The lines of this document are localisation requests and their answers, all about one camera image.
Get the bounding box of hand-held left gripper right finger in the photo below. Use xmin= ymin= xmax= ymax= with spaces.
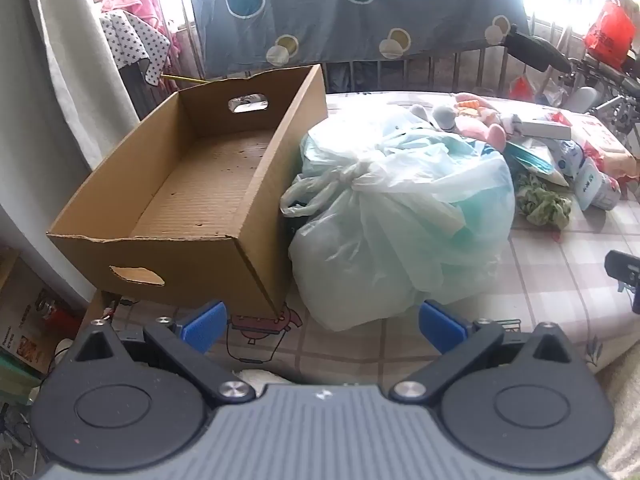
xmin=389 ymin=300 xmax=573 ymax=403

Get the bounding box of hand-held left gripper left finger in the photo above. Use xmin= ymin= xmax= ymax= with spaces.
xmin=75 ymin=301 xmax=257 ymax=408

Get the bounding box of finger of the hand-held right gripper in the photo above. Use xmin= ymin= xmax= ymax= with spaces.
xmin=604 ymin=250 xmax=640 ymax=316

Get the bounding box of white blue tissue pack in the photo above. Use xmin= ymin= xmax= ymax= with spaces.
xmin=547 ymin=140 xmax=586 ymax=186
xmin=570 ymin=157 xmax=621 ymax=211

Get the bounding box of pale green plastic bag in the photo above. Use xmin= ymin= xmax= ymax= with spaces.
xmin=280 ymin=107 xmax=516 ymax=332

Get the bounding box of brown cardboard box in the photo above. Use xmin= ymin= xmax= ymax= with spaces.
xmin=46 ymin=64 xmax=329 ymax=318

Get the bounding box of green yellow patterned cloth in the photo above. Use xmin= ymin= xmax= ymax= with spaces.
xmin=515 ymin=172 xmax=573 ymax=231

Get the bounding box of peach wet wipes pack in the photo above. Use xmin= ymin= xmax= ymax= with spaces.
xmin=570 ymin=110 xmax=640 ymax=181

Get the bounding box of teal packet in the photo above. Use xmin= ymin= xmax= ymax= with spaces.
xmin=505 ymin=140 xmax=568 ymax=188

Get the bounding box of flat white box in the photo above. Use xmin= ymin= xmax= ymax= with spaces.
xmin=520 ymin=119 xmax=572 ymax=141

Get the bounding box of printed cardboard carton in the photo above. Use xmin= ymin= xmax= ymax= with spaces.
xmin=0 ymin=250 xmax=66 ymax=376

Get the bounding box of pink plush toy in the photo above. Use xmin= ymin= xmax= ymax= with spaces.
xmin=452 ymin=92 xmax=506 ymax=151

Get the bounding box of grey plush toy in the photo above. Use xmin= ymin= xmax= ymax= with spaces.
xmin=432 ymin=105 xmax=458 ymax=133

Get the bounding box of black bike seat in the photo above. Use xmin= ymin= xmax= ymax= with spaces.
xmin=502 ymin=25 xmax=573 ymax=73

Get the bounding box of red plastic bag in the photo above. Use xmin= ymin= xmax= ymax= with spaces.
xmin=584 ymin=0 xmax=637 ymax=61

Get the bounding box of black cabinet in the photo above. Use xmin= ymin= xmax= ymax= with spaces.
xmin=119 ymin=62 xmax=168 ymax=122

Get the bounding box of white curtain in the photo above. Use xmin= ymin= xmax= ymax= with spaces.
xmin=20 ymin=0 xmax=143 ymax=173

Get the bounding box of white star-patterned cloth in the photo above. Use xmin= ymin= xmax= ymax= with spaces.
xmin=99 ymin=9 xmax=171 ymax=87

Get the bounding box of blue quilt with circles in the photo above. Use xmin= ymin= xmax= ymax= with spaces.
xmin=184 ymin=0 xmax=531 ymax=78

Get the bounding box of grey exercise bike frame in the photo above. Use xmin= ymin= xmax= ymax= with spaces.
xmin=565 ymin=50 xmax=640 ymax=136

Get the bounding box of brown bed rail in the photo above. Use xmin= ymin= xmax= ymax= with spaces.
xmin=325 ymin=46 xmax=507 ymax=97

